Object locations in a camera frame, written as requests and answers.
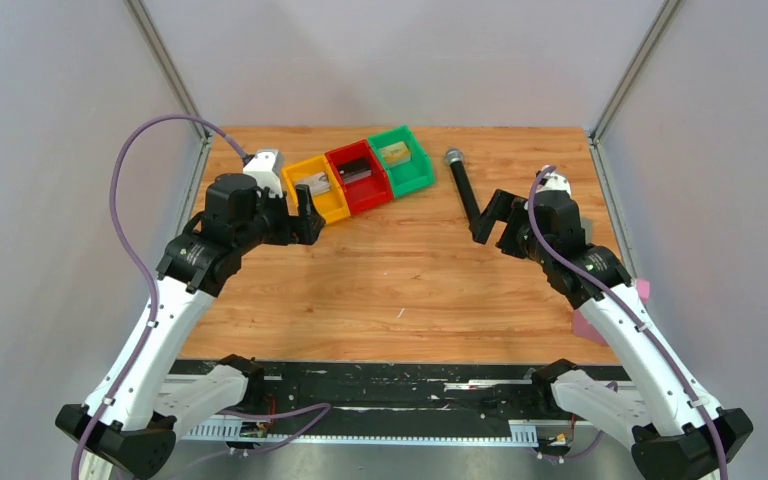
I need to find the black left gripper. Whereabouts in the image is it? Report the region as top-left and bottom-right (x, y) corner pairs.
(234, 183), (326, 254)

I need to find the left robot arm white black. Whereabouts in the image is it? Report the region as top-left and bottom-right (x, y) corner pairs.
(55, 173), (325, 479)

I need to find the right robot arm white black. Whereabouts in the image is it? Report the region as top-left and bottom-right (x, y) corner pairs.
(462, 189), (754, 479)

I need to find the silver card in yellow bin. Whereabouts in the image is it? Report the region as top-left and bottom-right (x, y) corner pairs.
(294, 171), (331, 197)

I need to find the black card in red bin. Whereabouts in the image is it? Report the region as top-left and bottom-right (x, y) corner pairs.
(338, 157), (372, 185)

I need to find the gold card in green bin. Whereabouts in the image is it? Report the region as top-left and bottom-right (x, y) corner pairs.
(378, 141), (412, 167)

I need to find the pink card stand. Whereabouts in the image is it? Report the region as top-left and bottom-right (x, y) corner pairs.
(571, 278), (651, 346)

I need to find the yellow plastic bin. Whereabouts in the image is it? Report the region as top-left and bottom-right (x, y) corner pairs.
(282, 154), (350, 224)

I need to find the red plastic bin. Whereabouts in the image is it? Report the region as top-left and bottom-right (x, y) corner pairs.
(325, 140), (394, 215)

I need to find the black handheld microphone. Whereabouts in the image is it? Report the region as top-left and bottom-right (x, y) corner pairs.
(444, 148), (480, 223)

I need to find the green plastic bin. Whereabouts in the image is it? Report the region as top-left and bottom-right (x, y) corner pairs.
(367, 125), (435, 198)

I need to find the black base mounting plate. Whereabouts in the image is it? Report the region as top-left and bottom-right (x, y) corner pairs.
(170, 358), (637, 446)

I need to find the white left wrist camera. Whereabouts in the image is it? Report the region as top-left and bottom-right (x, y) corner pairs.
(243, 149), (285, 198)

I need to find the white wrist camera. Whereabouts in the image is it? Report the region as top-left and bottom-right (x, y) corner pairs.
(535, 171), (572, 197)
(243, 149), (285, 198)

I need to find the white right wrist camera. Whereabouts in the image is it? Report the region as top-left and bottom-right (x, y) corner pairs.
(535, 171), (572, 197)

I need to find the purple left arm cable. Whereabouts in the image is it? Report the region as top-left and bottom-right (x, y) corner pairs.
(69, 113), (251, 480)

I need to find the left aluminium frame post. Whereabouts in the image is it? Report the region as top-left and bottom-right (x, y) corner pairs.
(124, 0), (213, 231)

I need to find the aluminium frame post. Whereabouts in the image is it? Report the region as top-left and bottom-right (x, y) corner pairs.
(587, 0), (684, 277)
(124, 0), (213, 231)

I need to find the right aluminium frame post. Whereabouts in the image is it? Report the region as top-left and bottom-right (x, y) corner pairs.
(587, 0), (684, 277)

